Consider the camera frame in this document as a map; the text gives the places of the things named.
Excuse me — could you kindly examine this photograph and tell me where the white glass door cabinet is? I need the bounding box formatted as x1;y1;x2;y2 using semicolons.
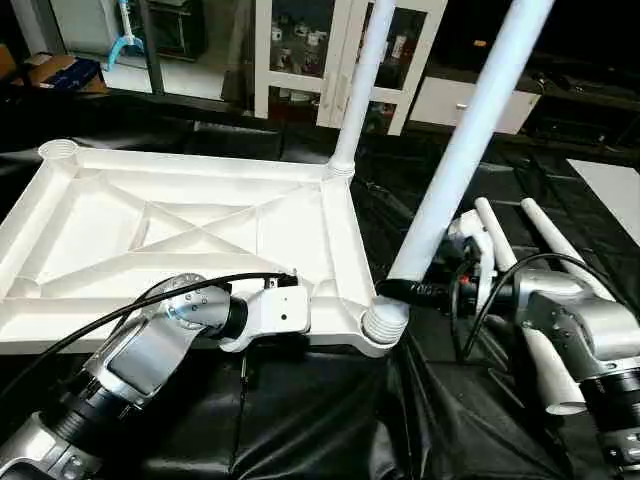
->
253;0;448;137

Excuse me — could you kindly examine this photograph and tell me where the brown cardboard box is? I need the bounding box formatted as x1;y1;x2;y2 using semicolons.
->
20;55;106;94

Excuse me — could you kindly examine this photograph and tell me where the black work mat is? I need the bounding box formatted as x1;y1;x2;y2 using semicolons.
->
0;95;640;480

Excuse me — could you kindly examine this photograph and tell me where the white plastic table top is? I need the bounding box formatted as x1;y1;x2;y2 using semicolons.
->
0;139;411;359

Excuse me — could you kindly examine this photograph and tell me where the white drawer unit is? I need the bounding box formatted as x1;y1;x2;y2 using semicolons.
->
410;77;543;136

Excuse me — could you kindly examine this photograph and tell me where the white flat board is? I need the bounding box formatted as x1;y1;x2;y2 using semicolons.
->
567;158;640;246

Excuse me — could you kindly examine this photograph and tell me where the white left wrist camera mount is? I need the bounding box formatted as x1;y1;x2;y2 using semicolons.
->
218;284;313;354

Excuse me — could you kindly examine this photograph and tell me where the dark low media cabinet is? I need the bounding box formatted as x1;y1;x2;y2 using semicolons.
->
535;50;640;151

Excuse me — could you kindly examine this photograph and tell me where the light blue plastic object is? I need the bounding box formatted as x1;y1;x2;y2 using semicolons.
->
105;0;146;73

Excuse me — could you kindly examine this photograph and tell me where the white plastic table leg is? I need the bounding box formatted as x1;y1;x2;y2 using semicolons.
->
327;0;397;179
362;0;556;346
520;197;613;301
473;197;588;417

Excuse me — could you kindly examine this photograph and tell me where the grey vertical metal pole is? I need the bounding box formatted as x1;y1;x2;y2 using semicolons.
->
137;0;168;98

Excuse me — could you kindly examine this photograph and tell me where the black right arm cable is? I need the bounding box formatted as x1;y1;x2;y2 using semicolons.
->
448;252;611;366

